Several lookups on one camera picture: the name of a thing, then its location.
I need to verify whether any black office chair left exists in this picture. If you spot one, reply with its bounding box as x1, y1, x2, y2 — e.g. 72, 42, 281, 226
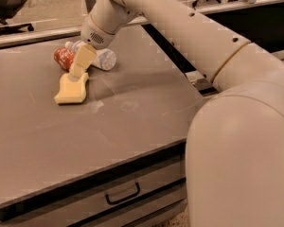
0, 0, 34, 35

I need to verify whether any grey drawer cabinet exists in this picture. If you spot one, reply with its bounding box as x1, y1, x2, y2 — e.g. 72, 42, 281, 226
0, 139, 186, 227

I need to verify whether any black drawer handle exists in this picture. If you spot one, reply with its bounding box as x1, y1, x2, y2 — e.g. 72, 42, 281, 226
105, 182, 141, 205

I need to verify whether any red coke can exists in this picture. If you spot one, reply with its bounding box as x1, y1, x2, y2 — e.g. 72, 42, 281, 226
54, 47, 75, 71

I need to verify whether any clear plastic water bottle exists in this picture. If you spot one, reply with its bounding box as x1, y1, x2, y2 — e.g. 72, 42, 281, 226
65, 41, 116, 71

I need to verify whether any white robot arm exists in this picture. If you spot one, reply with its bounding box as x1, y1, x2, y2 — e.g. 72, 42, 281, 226
81, 0, 284, 227

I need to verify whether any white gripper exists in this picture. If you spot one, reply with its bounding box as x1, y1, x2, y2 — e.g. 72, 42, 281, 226
69, 15, 115, 78

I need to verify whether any yellow sponge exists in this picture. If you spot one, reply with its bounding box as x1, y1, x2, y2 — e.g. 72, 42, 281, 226
54, 73, 89, 104

